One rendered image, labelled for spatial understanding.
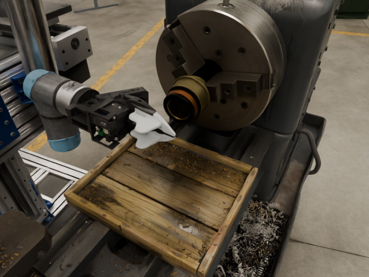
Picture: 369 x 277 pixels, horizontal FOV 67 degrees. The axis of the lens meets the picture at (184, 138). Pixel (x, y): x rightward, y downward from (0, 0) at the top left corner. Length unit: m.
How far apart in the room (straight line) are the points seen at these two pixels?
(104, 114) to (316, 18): 0.52
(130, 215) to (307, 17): 0.60
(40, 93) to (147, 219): 0.35
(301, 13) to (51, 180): 1.48
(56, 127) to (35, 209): 0.75
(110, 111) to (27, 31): 0.30
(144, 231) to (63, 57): 0.55
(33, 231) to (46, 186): 1.24
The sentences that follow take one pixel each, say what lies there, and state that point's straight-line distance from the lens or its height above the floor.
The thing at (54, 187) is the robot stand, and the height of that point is 0.21.
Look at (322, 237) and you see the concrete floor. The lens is 1.80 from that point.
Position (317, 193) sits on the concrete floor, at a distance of 1.99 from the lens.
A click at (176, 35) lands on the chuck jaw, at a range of 0.66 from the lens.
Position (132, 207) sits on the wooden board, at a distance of 0.65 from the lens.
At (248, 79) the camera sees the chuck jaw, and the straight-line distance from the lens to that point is 0.62.
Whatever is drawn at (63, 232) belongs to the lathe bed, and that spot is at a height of 0.86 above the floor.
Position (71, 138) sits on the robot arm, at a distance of 0.72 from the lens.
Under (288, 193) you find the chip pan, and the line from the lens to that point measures 1.18.
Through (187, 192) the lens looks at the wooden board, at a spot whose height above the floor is 0.88.
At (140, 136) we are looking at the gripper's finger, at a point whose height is 1.07.
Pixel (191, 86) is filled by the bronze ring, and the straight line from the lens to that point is 0.59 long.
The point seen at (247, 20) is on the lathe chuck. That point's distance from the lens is 0.65.
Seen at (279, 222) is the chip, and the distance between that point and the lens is 1.08.
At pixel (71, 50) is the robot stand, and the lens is 0.93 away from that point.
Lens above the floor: 1.40
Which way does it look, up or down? 40 degrees down
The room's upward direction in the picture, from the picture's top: straight up
